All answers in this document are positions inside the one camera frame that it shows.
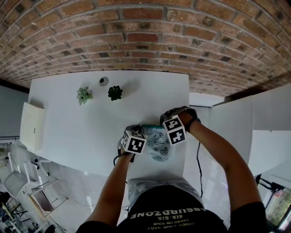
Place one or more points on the grey partition panel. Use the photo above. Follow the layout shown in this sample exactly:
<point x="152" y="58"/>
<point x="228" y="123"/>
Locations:
<point x="11" y="109"/>

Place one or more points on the black printed t-shirt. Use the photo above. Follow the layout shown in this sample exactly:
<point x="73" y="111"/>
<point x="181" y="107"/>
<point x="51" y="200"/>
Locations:
<point x="172" y="207"/>

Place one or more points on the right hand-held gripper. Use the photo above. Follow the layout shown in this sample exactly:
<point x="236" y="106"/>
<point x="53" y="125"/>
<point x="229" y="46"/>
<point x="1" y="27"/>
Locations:
<point x="175" y="132"/>

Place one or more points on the white office chair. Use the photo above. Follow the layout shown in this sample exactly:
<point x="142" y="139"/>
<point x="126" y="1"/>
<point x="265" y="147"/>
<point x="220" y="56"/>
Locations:
<point x="14" y="182"/>

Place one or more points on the light blue jeans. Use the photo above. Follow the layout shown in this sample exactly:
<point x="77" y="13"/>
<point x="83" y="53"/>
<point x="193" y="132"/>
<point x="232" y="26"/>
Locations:
<point x="157" y="184"/>

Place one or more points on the dark green potted plant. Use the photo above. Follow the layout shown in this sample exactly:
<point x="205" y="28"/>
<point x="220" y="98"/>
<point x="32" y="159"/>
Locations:
<point x="115" y="93"/>

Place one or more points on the cream flat box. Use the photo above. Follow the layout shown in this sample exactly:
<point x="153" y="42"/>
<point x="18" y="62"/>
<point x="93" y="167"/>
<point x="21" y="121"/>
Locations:
<point x="31" y="125"/>

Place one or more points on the small grey round device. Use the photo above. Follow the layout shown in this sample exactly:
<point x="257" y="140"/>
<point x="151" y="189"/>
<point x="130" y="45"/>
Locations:
<point x="103" y="81"/>

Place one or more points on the person's right forearm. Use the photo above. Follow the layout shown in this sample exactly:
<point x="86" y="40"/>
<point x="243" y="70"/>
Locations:
<point x="218" y="159"/>

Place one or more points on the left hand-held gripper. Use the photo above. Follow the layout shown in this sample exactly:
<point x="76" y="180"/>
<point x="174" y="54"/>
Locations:
<point x="134" y="143"/>

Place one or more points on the light blue printed zipper pouch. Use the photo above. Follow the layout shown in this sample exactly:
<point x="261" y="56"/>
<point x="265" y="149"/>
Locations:
<point x="157" y="138"/>

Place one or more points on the wooden frame stand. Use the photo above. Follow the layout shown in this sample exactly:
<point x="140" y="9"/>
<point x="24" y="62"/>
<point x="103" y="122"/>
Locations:
<point x="43" y="200"/>

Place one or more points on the pale green potted plant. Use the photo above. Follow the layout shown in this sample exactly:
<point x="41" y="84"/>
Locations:
<point x="84" y="95"/>

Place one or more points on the white shelf cabinet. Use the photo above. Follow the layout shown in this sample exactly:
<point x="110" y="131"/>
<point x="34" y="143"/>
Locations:
<point x="232" y="132"/>

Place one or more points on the person's left forearm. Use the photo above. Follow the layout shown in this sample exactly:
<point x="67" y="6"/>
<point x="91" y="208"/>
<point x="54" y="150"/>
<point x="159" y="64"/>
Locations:
<point x="113" y="188"/>

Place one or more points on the black metal rack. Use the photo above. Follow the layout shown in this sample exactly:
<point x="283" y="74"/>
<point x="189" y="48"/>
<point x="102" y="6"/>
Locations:
<point x="272" y="193"/>

